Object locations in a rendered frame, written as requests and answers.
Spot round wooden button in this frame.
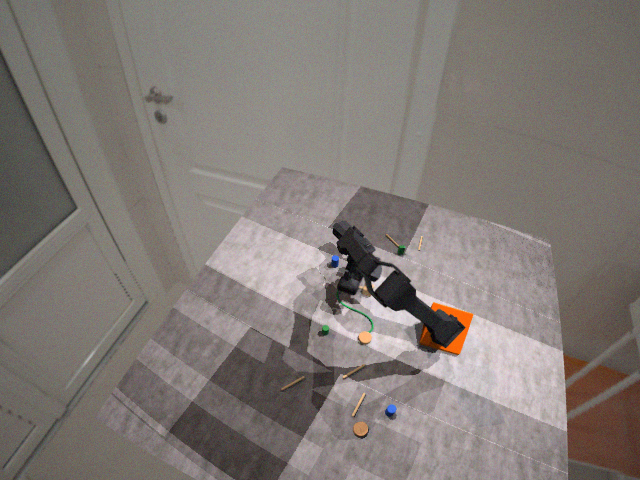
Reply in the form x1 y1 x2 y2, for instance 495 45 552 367
359 331 371 344

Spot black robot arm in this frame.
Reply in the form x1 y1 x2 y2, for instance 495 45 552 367
333 220 466 348

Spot orange round disc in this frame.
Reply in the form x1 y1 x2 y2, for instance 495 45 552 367
353 422 368 437

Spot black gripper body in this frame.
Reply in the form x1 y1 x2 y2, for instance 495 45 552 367
337 256 360 295

